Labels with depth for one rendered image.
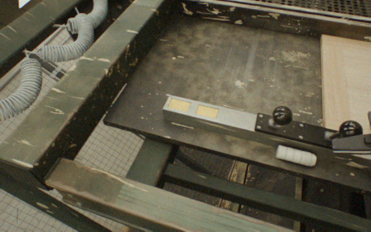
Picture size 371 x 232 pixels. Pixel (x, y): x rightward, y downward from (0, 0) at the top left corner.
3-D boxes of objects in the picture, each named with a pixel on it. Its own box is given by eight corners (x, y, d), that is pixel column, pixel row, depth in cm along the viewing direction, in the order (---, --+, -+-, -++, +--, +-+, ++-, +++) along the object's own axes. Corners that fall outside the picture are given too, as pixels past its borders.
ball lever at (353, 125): (335, 148, 56) (365, 142, 43) (317, 143, 57) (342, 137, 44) (338, 131, 56) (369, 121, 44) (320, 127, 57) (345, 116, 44)
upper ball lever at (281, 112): (280, 135, 58) (293, 126, 45) (263, 131, 59) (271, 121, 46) (283, 119, 59) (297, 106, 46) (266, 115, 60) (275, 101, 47)
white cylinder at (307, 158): (275, 160, 58) (312, 169, 56) (278, 153, 55) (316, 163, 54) (276, 149, 59) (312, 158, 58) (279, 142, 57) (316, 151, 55)
